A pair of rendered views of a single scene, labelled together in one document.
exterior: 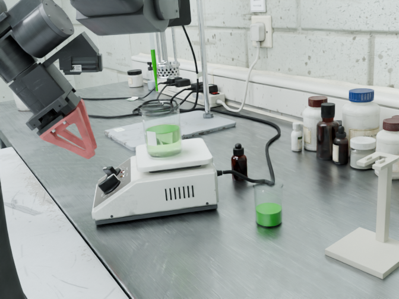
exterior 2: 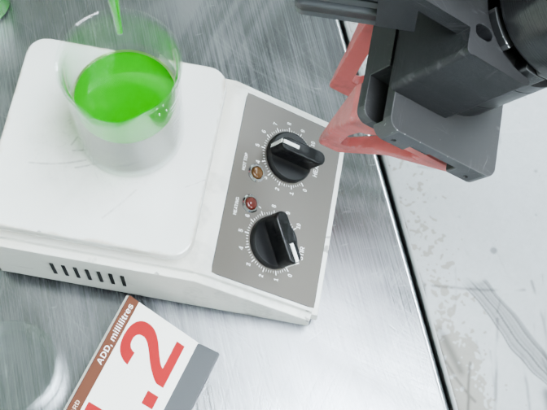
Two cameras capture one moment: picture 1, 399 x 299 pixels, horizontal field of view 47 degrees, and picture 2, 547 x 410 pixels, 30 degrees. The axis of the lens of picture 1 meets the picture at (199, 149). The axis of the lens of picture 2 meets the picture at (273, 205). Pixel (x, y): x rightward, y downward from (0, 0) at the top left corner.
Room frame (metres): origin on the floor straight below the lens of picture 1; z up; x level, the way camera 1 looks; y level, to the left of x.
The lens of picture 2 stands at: (0.94, 0.18, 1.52)
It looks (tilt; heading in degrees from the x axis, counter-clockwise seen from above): 69 degrees down; 190
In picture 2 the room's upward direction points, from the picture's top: 8 degrees clockwise
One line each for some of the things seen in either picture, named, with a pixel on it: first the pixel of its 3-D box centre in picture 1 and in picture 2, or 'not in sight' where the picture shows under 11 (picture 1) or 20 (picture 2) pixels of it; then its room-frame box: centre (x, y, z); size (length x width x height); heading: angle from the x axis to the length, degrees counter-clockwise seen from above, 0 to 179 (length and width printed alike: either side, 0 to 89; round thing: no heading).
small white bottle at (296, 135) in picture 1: (296, 136); not in sight; (0.93, -0.21, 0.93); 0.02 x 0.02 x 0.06
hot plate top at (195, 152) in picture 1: (172, 153); (107, 145); (0.72, 0.05, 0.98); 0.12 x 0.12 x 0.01; 7
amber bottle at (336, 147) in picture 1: (340, 144); not in sight; (0.83, -0.27, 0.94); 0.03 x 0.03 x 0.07
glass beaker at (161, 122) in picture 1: (162, 131); (124, 105); (0.72, 0.06, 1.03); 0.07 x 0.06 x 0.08; 8
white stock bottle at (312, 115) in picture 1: (317, 123); not in sight; (0.94, -0.25, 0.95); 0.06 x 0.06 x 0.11
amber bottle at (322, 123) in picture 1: (328, 130); not in sight; (0.87, -0.26, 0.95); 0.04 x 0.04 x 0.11
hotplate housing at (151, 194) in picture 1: (159, 180); (156, 181); (0.72, 0.07, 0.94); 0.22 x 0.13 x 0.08; 97
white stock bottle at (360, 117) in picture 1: (360, 122); not in sight; (0.88, -0.32, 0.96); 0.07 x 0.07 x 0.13
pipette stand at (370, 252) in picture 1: (371, 207); not in sight; (0.51, -0.21, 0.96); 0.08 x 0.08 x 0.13; 38
